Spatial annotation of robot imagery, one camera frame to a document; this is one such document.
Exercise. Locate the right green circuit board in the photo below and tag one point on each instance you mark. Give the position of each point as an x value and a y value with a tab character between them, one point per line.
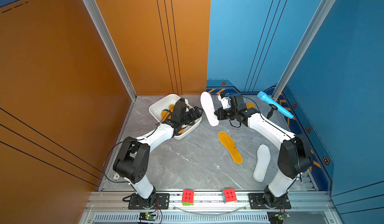
275	218

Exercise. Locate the blue toy microphone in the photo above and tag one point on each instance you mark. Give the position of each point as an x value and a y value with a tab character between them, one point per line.
266	98

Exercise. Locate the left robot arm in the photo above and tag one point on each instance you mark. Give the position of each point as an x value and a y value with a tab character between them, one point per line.
132	160

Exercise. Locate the left aluminium corner post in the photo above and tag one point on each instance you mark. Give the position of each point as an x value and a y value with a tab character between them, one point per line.
100	24

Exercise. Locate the left rubik cube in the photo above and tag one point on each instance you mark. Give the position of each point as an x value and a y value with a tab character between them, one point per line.
188	197

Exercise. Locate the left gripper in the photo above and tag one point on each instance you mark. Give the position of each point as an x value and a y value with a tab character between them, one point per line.
198	115

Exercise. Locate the white insole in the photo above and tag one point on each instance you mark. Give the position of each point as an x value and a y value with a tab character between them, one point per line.
263	160
209	109

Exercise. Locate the right rubik cube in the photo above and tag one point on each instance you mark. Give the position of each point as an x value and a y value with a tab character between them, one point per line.
229	195

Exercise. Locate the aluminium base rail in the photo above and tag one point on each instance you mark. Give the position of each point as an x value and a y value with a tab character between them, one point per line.
209	208

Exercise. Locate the white plastic storage box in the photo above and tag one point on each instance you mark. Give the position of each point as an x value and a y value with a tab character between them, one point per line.
156	109

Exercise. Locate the left green circuit board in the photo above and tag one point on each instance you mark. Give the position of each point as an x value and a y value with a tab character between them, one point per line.
147	218

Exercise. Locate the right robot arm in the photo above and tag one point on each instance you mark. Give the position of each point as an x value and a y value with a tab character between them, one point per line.
295	155

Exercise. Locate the rubik cube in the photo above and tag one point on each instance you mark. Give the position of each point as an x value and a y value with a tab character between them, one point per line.
188	197
229	195

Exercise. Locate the right aluminium corner post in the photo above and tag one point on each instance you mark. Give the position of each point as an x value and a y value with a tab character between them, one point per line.
312	29

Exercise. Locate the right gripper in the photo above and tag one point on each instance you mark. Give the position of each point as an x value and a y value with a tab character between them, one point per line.
220	115

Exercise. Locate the aluminium corner post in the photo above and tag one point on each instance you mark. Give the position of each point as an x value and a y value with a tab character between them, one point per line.
100	24
312	29

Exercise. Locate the black microphone stand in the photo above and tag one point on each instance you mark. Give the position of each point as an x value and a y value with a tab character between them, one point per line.
273	108

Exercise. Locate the green circuit board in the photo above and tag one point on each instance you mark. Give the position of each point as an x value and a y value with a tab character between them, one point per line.
147	218
275	218

